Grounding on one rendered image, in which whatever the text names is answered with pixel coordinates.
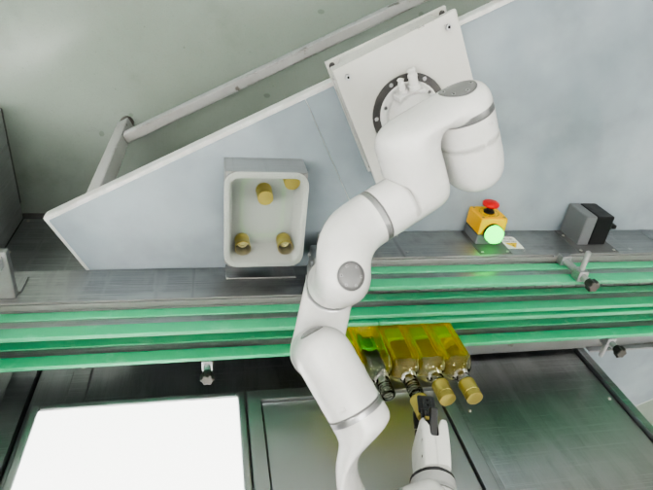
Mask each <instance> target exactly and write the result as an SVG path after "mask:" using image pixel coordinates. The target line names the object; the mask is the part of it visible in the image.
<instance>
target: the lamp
mask: <svg viewBox="0 0 653 490"><path fill-rule="evenodd" d="M503 236H504V232H503V230H502V229H501V227H500V226H499V225H497V224H491V225H488V226H487V227H486V228H485V229H484V231H483V237H484V238H485V239H486V240H487V241H488V242H489V243H491V244H497V243H499V242H501V240H502V239H503Z"/></svg>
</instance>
